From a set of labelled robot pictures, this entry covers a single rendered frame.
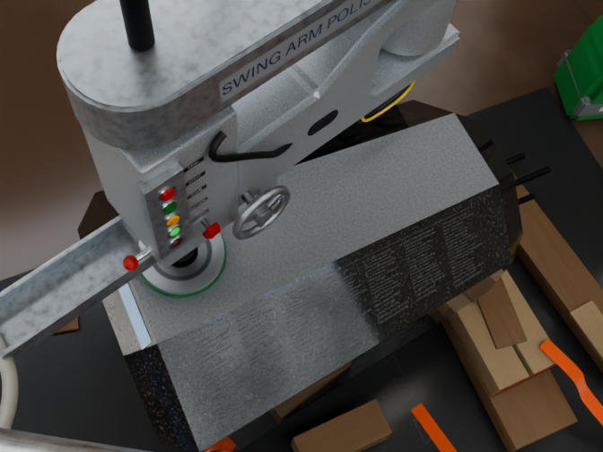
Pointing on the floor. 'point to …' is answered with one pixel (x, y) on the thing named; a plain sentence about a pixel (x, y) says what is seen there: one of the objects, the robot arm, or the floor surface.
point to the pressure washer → (582, 75)
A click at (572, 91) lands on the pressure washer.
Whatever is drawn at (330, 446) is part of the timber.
